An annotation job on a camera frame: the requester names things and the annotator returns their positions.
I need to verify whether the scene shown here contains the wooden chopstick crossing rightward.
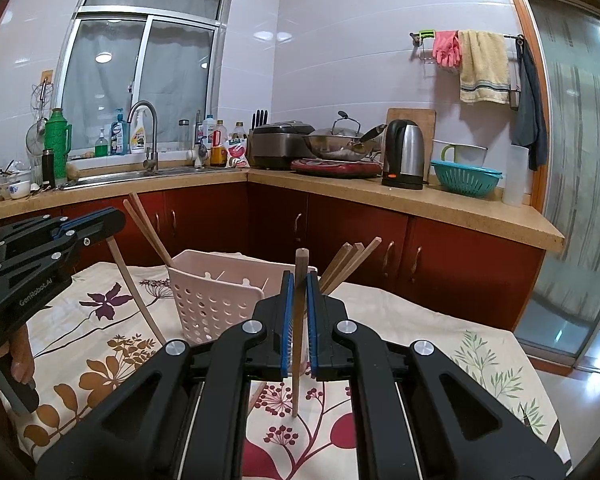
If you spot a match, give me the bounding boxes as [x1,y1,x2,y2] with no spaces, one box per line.
[123,193,173,268]

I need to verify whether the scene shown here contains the wooden chopstick pile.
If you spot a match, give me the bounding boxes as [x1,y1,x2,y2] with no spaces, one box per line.
[106,236,166,346]

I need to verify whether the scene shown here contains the long crossing wooden chopstick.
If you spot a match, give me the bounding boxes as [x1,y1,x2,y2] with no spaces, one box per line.
[291,248,310,417]

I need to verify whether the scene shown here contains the steel kitchen faucet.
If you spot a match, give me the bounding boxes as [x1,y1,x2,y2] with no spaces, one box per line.
[126,100,161,175]

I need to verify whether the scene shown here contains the person's left hand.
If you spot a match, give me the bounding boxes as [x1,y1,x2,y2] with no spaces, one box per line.
[0,324,37,396]

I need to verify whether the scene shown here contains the white blue ceramic bowl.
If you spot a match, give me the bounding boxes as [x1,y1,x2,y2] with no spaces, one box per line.
[7,180,31,200]

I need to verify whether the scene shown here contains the black small thermos bottle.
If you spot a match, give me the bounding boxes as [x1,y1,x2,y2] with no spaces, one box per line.
[41,148,56,190]

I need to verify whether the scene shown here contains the green small soap bottle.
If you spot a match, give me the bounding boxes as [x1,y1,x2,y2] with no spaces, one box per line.
[94,127,109,157]

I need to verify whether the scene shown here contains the green thermos jug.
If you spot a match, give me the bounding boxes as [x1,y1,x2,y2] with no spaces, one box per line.
[44,107,72,184]

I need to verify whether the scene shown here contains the blue dish soap bottle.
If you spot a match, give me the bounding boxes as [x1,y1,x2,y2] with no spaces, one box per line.
[109,108,129,155]

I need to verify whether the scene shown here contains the white spray cleaner bottle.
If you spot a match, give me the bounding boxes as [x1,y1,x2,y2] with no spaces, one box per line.
[130,107,146,154]

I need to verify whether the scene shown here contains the pink perforated utensil basket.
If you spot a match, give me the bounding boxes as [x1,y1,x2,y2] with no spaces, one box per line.
[166,248,320,376]

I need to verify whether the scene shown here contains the orange sauce bottle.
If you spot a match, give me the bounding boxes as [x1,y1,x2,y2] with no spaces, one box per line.
[210,119,227,167]

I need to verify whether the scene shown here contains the red white snack bag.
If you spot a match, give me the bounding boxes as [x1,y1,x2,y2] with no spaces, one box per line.
[224,136,249,168]

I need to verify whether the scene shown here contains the sliding glass door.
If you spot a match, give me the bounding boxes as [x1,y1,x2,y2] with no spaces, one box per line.
[513,0,600,373]

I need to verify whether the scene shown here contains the red wooden cabinets with counter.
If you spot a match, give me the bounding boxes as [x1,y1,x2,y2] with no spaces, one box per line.
[0,169,565,330]

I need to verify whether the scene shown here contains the black rice cooker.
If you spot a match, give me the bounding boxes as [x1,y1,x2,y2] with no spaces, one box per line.
[248,120,315,170]

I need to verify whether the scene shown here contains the black knife block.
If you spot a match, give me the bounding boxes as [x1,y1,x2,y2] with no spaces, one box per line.
[250,110,268,130]

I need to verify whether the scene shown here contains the teal plastic colander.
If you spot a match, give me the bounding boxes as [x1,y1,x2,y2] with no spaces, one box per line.
[431,160,503,198]

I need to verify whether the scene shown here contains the translucent plastic cup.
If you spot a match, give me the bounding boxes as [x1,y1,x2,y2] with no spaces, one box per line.
[502,145,529,207]

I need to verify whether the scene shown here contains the red induction cooker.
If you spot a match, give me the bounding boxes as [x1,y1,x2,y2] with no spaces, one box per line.
[290,158,381,179]

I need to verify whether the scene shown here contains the steel electric kettle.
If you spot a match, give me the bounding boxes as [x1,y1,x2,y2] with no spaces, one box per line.
[381,119,425,190]

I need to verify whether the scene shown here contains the steel wok with lid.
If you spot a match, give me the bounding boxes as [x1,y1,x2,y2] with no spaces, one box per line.
[304,110,387,162]

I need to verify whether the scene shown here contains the wooden cutting board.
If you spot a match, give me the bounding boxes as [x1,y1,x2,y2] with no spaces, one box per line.
[386,107,437,183]

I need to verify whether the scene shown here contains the dark grey hanging cloth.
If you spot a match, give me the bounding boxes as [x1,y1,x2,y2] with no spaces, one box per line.
[512,35,548,171]

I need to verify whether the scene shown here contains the pink rubber glove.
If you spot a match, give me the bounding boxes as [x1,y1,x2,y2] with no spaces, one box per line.
[432,30,462,68]

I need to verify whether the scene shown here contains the yellow striped towel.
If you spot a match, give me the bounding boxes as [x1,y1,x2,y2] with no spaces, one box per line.
[458,30,510,105]

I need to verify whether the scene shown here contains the hanging wire strainer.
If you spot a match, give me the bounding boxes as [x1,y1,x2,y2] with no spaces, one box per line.
[26,76,54,158]

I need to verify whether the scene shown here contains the aluminium frame window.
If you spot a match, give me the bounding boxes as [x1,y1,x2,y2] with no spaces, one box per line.
[57,0,224,156]

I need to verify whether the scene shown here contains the wall towel rail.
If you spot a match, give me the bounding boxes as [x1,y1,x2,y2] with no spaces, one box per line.
[410,29,520,110]

